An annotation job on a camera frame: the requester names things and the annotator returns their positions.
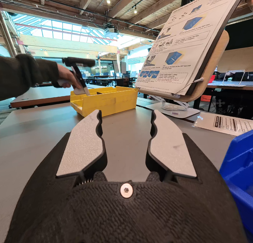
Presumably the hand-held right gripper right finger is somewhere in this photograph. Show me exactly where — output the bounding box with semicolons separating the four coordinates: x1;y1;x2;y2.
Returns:
145;109;198;181

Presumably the blue plastic storage bin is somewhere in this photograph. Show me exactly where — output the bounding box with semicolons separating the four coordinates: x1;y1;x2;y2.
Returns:
219;129;253;243

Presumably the person's left forearm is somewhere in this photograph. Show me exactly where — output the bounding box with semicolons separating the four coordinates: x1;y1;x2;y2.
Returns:
0;54;60;101

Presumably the yellow plastic storage bin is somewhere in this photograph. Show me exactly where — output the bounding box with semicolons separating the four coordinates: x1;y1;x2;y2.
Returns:
70;86;139;117

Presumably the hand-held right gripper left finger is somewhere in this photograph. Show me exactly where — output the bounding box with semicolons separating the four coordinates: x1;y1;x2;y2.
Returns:
56;109;108;178

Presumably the row of background office desks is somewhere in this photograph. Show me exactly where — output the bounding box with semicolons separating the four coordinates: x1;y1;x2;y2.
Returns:
82;60;137;88

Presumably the ceiling projector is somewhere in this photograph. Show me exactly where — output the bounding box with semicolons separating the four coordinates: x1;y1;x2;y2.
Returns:
104;27;119;38

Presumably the grey desk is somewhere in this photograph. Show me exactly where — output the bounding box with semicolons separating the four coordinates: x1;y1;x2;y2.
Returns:
0;101;236;243

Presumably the person's left hand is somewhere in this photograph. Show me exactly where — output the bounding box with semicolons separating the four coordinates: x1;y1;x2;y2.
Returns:
56;64;82;89

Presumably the printed instruction sheet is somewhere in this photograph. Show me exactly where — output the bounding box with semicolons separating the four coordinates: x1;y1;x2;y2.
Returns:
135;0;240;96

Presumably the wooden document stand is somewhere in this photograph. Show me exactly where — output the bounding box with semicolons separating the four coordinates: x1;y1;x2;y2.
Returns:
136;0;248;118
217;47;253;85

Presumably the laminated instruction sheet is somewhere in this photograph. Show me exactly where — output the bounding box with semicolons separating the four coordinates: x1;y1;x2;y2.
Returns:
193;112;253;137

